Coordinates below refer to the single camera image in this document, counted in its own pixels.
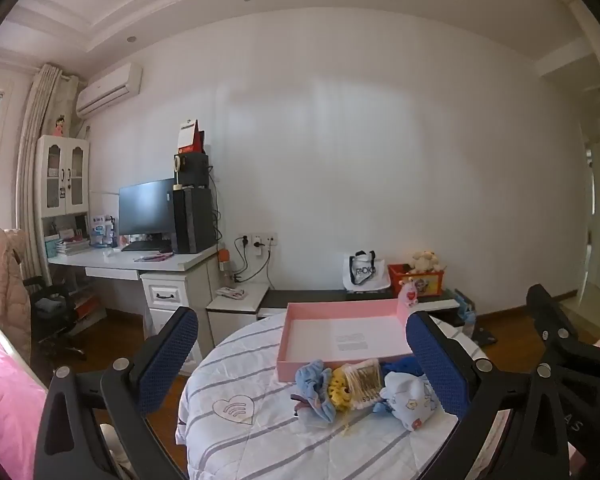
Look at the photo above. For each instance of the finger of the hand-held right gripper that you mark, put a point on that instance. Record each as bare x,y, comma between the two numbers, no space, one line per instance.
555,320

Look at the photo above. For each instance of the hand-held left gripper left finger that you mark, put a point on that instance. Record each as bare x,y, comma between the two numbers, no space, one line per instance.
167,355

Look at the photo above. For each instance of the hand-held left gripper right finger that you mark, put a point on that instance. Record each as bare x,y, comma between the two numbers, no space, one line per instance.
435,365

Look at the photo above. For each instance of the dark blue scrunchie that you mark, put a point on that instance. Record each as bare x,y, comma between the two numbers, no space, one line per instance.
400,366

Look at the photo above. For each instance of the printed white blue baby cloth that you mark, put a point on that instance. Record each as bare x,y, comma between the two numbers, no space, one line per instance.
405,400

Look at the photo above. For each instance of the bag of cotton swabs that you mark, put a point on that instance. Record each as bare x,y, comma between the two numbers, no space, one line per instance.
365,382

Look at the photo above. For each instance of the yellow scrunchie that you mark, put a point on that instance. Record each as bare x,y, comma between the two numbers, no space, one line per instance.
340,392

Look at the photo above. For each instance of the pink box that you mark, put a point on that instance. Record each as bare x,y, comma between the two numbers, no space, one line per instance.
320,340

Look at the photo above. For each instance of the light blue scrunchie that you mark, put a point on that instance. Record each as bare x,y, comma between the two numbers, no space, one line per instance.
312,385

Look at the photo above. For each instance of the pink heart plush toy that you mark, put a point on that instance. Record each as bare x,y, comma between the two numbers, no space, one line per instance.
409,296

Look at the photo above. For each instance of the red toy box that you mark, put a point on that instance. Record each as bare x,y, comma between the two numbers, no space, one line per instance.
427,285

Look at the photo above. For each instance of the white low side cabinet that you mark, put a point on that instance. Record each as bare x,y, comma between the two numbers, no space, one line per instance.
235,305

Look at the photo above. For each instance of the small printed packet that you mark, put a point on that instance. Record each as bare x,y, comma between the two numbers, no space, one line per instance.
230,292

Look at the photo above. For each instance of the white desk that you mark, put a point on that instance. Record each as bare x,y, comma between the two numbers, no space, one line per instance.
125,260

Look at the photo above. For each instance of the cream plush toy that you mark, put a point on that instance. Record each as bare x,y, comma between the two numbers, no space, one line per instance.
422,260

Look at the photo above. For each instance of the orange-capped bottle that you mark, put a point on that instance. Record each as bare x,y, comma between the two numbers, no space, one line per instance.
223,259

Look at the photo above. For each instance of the black keyboard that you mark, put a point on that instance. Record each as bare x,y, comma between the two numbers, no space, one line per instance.
145,246

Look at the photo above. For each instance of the striped white tablecloth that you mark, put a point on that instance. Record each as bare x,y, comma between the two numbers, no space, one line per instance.
240,440

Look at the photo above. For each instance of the white tote bag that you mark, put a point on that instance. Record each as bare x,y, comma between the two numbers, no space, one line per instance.
367,275

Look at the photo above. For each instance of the black computer tower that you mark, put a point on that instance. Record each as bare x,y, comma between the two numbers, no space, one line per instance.
192,220

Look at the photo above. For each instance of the blue white product box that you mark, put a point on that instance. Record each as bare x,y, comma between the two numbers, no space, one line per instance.
102,230

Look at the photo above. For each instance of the stack of books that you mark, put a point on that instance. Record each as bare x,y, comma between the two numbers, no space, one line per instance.
70,246

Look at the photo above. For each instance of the black-top low bench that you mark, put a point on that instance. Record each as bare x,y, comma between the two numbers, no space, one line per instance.
305,296

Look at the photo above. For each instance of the black computer monitor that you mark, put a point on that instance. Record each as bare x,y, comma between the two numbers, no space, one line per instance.
145,207

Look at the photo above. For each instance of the pink bedding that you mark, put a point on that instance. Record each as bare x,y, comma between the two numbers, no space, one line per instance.
5,400

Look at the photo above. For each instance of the black speaker box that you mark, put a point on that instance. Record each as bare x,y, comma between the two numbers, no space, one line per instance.
195,170

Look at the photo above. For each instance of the white glass-door cabinet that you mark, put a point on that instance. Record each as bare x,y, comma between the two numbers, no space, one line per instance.
62,180

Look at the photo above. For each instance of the red white calendar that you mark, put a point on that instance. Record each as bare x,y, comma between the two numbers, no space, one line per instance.
187,137

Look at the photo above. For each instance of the small doll figure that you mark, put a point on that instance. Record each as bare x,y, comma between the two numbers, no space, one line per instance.
59,125

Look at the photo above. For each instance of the white air conditioner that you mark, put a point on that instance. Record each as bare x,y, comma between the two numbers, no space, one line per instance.
107,90

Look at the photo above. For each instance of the white drawer pedestal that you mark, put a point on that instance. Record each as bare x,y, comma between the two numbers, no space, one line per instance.
167,292

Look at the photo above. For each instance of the white wall sockets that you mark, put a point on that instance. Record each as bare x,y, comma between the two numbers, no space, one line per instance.
271,239

